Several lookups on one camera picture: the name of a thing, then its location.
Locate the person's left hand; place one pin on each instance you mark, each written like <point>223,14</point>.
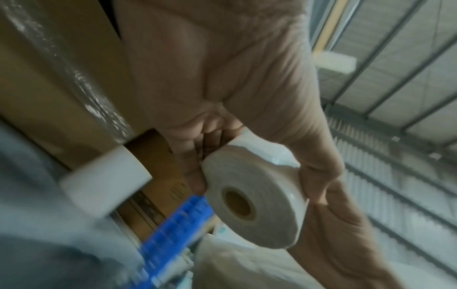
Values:
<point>221,70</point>

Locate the person's right hand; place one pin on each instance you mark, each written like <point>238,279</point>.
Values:
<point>339,248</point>

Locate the white thermal paper roll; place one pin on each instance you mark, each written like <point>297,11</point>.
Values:
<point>271,214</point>

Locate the stack of white paper rolls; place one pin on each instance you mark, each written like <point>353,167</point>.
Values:
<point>107,180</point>

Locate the dark brown printed cardboard box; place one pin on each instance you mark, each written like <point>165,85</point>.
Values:
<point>160,169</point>

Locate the blue perforated rack post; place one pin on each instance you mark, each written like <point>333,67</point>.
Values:
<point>171,240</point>

